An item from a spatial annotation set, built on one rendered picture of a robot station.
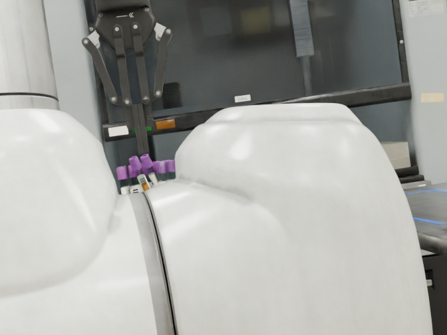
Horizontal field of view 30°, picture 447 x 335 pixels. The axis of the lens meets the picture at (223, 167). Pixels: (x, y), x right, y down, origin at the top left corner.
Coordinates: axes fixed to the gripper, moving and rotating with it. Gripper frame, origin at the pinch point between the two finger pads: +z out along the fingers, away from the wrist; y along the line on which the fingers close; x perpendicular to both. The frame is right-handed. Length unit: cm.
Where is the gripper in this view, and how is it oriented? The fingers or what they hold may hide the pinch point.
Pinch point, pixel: (140, 129)
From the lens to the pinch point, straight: 117.4
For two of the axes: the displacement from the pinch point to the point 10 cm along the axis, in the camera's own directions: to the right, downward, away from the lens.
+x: 0.9, 0.4, -10.0
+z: 1.4, 9.9, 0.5
